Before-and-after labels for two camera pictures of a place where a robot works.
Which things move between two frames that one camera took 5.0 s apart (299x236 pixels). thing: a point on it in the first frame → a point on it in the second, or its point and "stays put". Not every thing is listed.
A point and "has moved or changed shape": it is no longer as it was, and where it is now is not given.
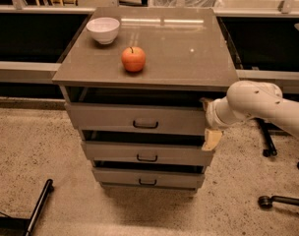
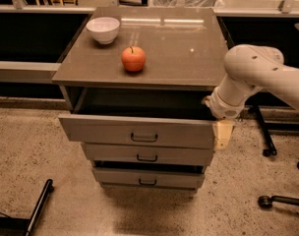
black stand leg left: [21, 226] stays put
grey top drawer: [136, 119] has moved or changed shape
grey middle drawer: [148, 152] stays put
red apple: [133, 58] stays put
